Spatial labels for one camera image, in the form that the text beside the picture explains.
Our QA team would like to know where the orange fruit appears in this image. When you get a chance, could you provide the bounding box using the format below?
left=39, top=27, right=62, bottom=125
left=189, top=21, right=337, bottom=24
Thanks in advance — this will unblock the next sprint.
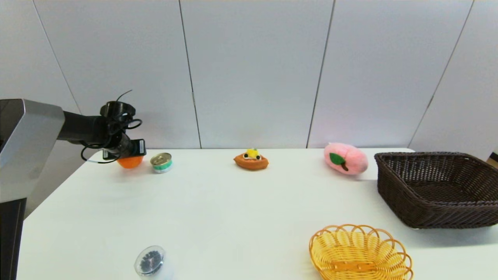
left=117, top=155, right=144, bottom=169

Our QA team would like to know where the small green tin can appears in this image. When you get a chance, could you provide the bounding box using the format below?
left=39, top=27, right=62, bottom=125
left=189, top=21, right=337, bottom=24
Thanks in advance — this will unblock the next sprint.
left=150, top=152, right=173, bottom=174

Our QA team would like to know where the clear plastic jar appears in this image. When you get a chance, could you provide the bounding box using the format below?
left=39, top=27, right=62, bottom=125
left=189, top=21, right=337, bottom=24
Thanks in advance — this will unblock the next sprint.
left=134, top=245, right=174, bottom=280

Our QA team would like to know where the toy fruit tart pastry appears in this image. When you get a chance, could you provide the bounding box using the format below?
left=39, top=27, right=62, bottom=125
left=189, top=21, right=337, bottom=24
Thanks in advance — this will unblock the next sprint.
left=233, top=148, right=269, bottom=171

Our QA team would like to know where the pink plush peach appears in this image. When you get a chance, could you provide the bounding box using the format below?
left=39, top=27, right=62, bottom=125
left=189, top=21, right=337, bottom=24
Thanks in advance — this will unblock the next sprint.
left=324, top=142, right=368, bottom=175

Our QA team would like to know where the yellow woven basket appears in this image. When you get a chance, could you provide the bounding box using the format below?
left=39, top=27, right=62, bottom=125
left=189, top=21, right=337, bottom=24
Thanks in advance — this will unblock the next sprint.
left=309, top=224, right=413, bottom=280

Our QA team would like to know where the dark brown wicker basket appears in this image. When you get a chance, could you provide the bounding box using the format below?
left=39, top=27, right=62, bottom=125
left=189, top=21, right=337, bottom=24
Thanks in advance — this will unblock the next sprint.
left=374, top=151, right=498, bottom=229

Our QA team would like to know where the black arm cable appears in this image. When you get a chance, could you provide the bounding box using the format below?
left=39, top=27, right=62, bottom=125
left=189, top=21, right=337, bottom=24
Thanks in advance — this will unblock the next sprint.
left=80, top=90, right=143, bottom=164

